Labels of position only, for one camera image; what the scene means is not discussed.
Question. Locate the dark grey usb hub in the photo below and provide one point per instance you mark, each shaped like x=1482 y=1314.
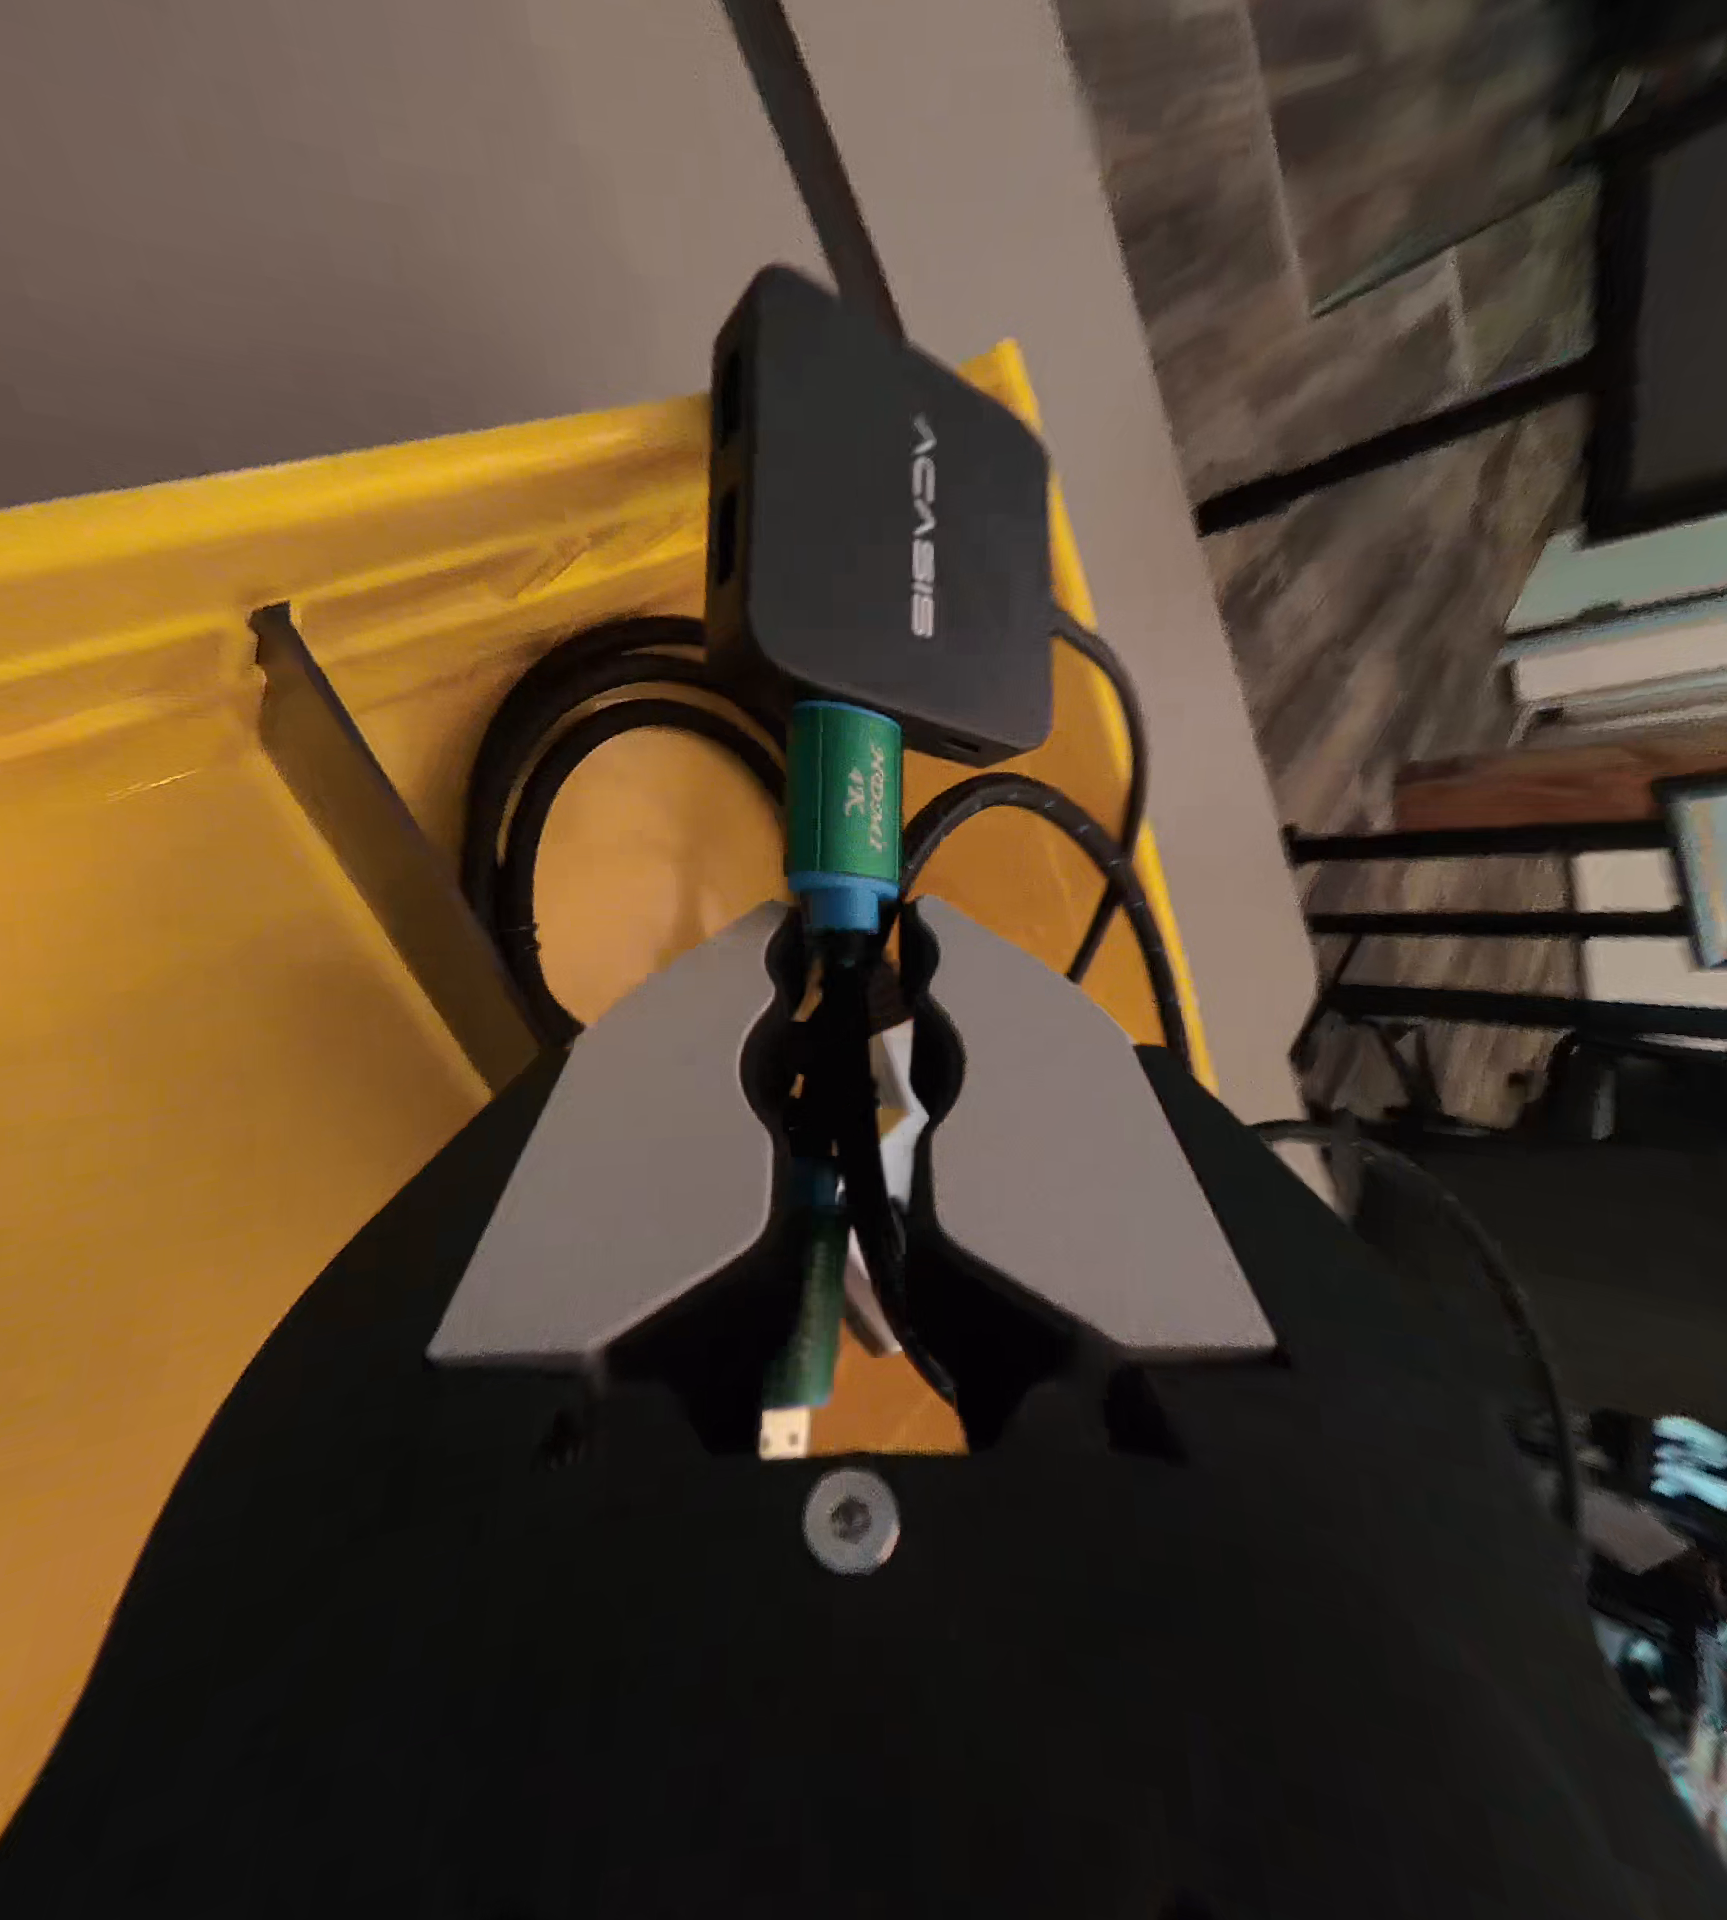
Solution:
x=908 y=510

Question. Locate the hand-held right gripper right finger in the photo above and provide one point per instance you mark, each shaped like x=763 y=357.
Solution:
x=1089 y=1186

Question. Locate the yellow plastic bin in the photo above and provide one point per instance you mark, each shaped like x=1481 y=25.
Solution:
x=113 y=992

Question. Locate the wooden beam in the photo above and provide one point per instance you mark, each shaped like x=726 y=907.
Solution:
x=1522 y=787

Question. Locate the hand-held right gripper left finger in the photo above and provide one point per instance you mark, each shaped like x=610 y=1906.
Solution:
x=610 y=1202

